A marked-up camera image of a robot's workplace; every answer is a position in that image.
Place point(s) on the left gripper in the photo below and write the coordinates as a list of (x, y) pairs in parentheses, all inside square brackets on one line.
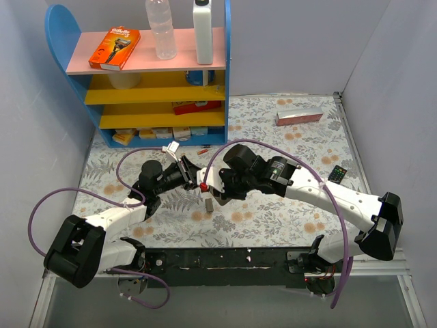
[(186, 171)]

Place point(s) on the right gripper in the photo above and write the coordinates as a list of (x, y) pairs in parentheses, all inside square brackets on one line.
[(225, 184)]

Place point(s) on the grey battery cover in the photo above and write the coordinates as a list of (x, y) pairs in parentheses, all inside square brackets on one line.
[(209, 206)]

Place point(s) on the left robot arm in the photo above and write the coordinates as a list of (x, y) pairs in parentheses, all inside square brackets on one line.
[(85, 246)]

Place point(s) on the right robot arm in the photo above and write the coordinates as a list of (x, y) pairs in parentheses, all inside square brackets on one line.
[(376, 220)]

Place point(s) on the black remote control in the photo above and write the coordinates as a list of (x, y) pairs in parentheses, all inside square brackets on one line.
[(337, 174)]

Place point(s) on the red box on shelf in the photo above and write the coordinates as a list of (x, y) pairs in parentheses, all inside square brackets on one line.
[(181, 108)]

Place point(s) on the small boxes row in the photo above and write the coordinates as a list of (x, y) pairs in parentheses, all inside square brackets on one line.
[(186, 136)]

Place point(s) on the blue shelf unit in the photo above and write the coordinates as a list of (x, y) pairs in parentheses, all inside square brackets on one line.
[(148, 105)]

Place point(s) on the silver red long box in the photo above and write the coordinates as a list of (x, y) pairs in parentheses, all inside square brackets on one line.
[(298, 116)]

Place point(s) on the floral table mat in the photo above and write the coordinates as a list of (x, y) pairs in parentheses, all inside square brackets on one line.
[(258, 221)]

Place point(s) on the blue can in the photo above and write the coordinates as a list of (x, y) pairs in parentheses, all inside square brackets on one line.
[(199, 77)]

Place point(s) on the white cup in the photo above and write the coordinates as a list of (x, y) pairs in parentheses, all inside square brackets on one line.
[(124, 81)]

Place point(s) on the orange razor box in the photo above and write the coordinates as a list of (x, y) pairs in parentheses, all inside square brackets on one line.
[(115, 49)]

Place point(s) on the white plastic bottle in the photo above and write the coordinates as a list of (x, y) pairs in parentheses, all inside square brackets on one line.
[(202, 23)]

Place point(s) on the clear plastic bottle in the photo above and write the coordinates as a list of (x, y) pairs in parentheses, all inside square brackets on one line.
[(161, 25)]

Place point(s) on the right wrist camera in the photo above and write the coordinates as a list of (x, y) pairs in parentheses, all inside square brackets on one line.
[(210, 180)]

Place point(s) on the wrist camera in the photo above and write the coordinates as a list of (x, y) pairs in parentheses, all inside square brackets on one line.
[(210, 180), (171, 151)]

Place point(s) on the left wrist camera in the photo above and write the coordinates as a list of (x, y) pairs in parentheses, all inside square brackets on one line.
[(171, 151)]

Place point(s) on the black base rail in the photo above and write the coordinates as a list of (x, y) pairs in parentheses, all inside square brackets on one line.
[(232, 266)]

